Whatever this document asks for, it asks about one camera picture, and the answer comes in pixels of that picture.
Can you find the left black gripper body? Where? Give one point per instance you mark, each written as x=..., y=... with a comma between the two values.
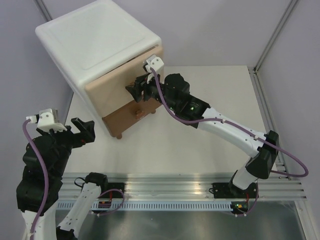
x=67, y=140

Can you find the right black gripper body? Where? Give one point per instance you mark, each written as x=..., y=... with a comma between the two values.
x=151, y=89

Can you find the brown bear knob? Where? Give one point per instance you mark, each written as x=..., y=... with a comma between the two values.
x=139, y=114

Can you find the beige drawer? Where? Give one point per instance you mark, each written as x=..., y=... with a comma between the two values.
x=108, y=93

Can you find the brown drawer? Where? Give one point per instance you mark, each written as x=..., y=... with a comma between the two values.
x=123, y=118

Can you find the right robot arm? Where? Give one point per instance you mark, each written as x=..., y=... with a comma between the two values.
x=174, y=93

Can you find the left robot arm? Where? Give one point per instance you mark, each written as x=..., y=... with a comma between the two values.
x=37, y=194

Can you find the white plastic shoe cabinet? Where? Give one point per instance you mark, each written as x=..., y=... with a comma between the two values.
x=93, y=40

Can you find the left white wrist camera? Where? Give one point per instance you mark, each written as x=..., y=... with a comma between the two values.
x=47, y=120

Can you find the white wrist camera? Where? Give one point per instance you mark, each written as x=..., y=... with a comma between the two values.
x=47, y=120
x=153, y=65

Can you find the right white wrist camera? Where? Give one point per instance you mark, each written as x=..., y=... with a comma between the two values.
x=153, y=65

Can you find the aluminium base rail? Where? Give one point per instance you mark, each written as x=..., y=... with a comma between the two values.
x=194, y=186

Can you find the white slotted cable duct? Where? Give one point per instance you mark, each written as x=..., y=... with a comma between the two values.
x=131, y=205

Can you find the right aluminium frame post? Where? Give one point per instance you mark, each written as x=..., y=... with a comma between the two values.
x=276, y=33

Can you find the aluminium frame post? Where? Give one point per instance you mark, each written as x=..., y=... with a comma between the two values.
x=41, y=5
x=276, y=33

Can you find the left aluminium frame post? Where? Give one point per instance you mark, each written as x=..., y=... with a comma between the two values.
x=41, y=5

